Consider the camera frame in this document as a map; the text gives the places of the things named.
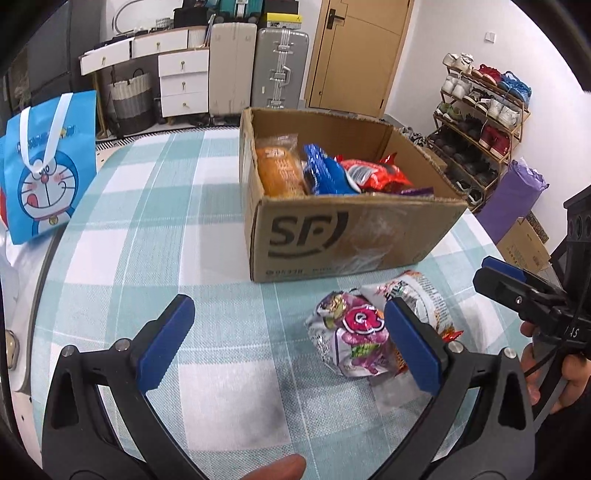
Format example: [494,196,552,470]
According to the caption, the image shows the rows of shoes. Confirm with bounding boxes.
[429,52,532,208]

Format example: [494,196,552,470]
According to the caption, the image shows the red silver noodle snack packet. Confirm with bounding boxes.
[369,270,464,370]

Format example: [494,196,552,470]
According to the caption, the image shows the dark grey fridge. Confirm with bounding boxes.
[28,0,110,90]

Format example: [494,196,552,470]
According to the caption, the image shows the yellow black box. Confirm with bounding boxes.
[267,13,304,29]

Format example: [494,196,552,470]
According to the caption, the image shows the blue snack packet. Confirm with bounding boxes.
[302,144,360,195]

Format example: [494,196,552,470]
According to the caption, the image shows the teal suitcase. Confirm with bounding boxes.
[217,0,264,14]

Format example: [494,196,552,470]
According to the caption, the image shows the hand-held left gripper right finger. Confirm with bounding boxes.
[374,298,539,480]

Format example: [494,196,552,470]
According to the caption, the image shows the purple pink candy packet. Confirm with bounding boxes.
[305,288,419,409]

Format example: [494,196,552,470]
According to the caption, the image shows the beige suitcase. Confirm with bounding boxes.
[208,22,258,116]

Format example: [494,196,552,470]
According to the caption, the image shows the white drawer cabinet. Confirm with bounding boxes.
[158,48,209,118]

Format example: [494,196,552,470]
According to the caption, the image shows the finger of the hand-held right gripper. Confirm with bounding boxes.
[473,269,570,320]
[481,256,557,297]

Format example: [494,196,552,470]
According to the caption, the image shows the person's left hand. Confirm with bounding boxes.
[240,455,306,480]

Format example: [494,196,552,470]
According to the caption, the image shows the arched mirror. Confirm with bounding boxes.
[113,0,182,38]

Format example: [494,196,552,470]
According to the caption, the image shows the person's right hand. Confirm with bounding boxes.
[519,322,591,412]

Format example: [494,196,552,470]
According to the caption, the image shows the small brown carton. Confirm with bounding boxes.
[496,212,553,278]

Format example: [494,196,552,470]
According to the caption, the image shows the blue cartoon tote bag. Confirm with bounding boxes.
[0,90,98,245]

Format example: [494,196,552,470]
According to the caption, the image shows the red chips packet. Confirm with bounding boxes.
[338,152,414,193]

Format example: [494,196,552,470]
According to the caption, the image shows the white vanity desk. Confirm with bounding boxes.
[78,25,213,77]

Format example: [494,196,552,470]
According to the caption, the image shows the metal shoe rack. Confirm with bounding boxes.
[427,53,532,211]

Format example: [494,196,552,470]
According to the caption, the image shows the orange cake packet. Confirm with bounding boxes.
[255,135,309,198]

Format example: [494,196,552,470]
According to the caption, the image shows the silver suitcase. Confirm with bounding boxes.
[252,28,311,109]

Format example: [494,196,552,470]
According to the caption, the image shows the brown cardboard box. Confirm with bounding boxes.
[239,107,469,283]

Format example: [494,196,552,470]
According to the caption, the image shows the beige earbuds case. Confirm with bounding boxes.
[4,329,20,370]

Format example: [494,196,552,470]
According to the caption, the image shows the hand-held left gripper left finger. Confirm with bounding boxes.
[42,294,204,480]

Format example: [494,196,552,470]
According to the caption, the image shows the wooden door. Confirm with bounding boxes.
[305,0,414,117]

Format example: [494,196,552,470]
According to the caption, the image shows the purple yoga mat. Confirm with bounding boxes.
[475,159,550,245]

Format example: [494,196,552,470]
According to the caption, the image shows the woven laundry basket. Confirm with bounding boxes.
[108,68,155,134]

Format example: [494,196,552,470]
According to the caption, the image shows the black storage box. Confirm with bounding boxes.
[173,7,213,27]

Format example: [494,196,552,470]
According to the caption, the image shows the dark glass cabinet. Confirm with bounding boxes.
[2,28,33,116]

